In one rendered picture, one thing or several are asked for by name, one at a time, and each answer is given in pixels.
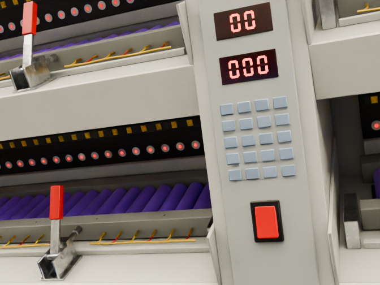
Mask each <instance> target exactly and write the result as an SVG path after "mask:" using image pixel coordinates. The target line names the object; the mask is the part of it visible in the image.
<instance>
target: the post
mask: <svg viewBox="0 0 380 285"><path fill-rule="evenodd" d="M286 2H287V11H288V21H289V26H290V35H291V45H292V55H293V64H294V69H295V79H296V88H297V97H298V103H299V113H300V122H301V131H302V137H303V147H304V156H305V165H306V175H307V181H308V190H309V199H310V209H311V214H312V224H313V233H314V243H315V248H316V257H317V267H318V277H319V285H335V279H334V272H333V265H332V260H331V253H330V246H329V238H328V234H327V233H328V220H329V197H330V173H331V150H332V137H333V136H334V130H333V120H332V115H331V105H330V99H329V98H327V99H322V100H316V97H315V92H314V85H313V78H312V70H311V65H310V58H309V50H308V42H307V38H306V30H305V23H304V15H303V7H302V3H301V0H286ZM185 5H186V10H187V19H188V27H189V36H190V41H191V49H192V58H193V66H194V72H195V80H196V89H197V98H198V106H199V111H200V119H201V128H202V136H203V142H204V151H205V159H206V168H207V173H208V181H209V190H210V198H211V207H212V212H213V221H214V229H215V238H216V243H217V252H218V260H219V269H220V274H221V282H222V285H234V281H233V276H232V267H231V259H230V250H229V244H228V236H227V227H226V219H225V213H224V204H223V196H222V187H221V179H220V173H219V165H218V156H217V147H216V142H215V134H214V125H213V116H212V111H211V103H210V94H209V85H208V76H207V71H206V63H205V54H204V45H203V40H202V32H201V23H200V14H199V9H198V0H185Z"/></svg>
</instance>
